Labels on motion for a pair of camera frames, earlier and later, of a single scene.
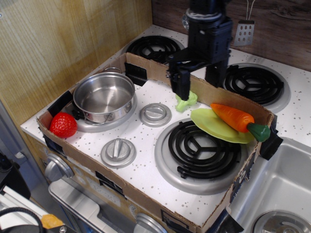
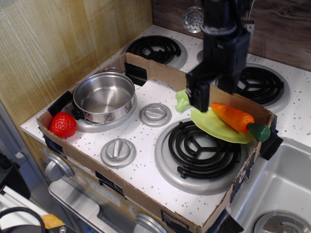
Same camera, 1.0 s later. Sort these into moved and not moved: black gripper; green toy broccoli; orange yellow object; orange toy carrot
Moved: black gripper
Not moved: orange yellow object; green toy broccoli; orange toy carrot
